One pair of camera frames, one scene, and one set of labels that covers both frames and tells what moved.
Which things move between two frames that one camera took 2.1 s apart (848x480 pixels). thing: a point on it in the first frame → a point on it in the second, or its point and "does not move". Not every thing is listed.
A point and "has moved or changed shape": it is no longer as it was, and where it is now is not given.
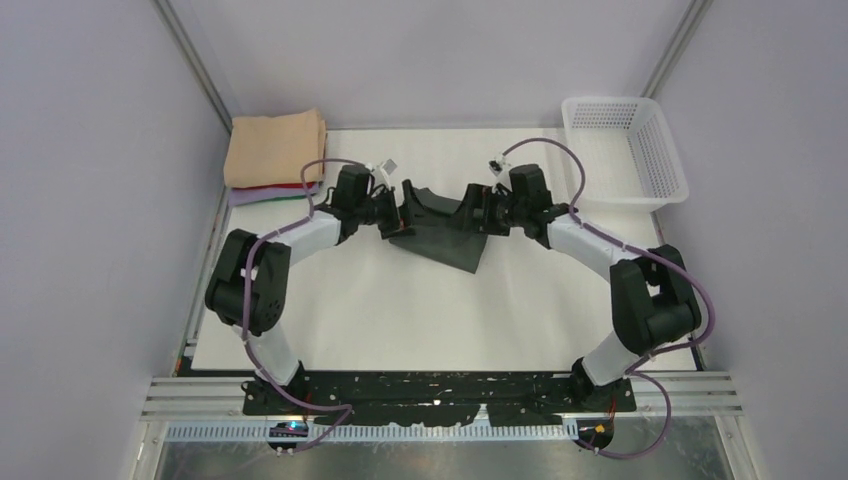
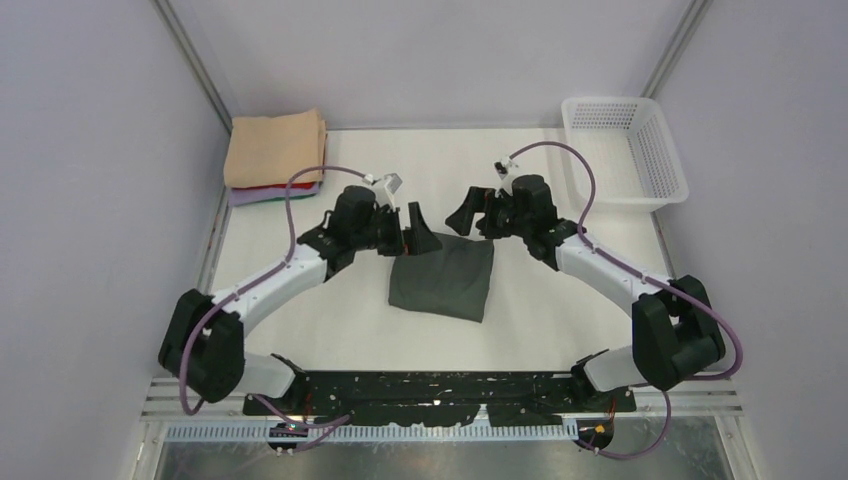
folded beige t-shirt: [270, 152] does not move
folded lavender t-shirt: [245, 195] does not move
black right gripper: [477, 209] does not move
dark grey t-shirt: [444, 228] has moved or changed shape
